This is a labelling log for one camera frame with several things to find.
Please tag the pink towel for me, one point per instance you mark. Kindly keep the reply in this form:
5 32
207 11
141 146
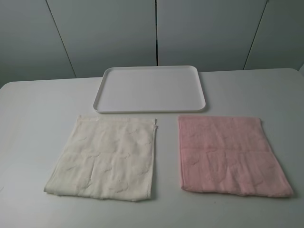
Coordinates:
229 155

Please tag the white rectangular plastic tray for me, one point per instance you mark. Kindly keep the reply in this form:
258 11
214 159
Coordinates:
150 89

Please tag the cream white towel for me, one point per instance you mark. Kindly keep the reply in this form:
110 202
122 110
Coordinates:
106 158

